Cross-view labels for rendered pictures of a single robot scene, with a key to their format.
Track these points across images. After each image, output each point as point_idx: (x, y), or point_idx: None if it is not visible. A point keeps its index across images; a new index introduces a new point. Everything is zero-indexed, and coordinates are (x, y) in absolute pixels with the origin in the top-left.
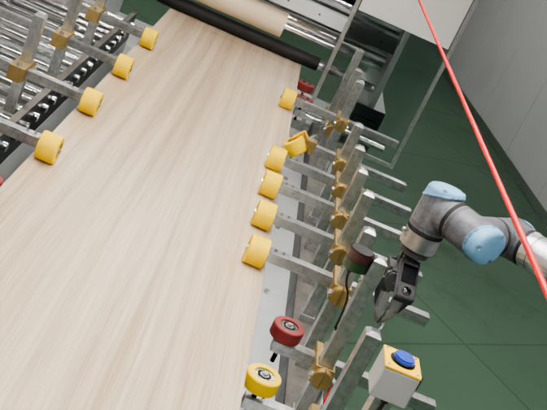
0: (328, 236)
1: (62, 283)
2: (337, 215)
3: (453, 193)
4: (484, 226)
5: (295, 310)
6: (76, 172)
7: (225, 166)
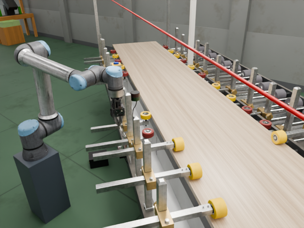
0: (157, 173)
1: (206, 108)
2: None
3: (111, 66)
4: (97, 65)
5: None
6: (264, 144)
7: (259, 224)
